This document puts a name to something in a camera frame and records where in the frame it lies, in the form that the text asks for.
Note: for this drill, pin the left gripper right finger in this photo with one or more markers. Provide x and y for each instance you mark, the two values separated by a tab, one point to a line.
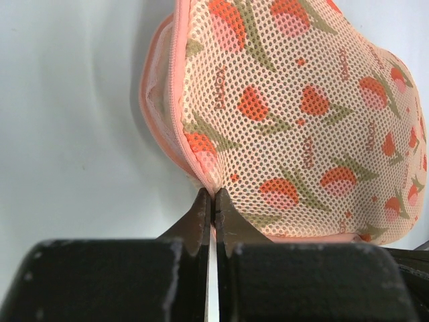
260	280

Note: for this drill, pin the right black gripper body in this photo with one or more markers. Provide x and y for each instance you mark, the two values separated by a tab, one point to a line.
413	265

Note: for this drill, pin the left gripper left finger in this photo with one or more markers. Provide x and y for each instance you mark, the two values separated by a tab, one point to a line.
161	279

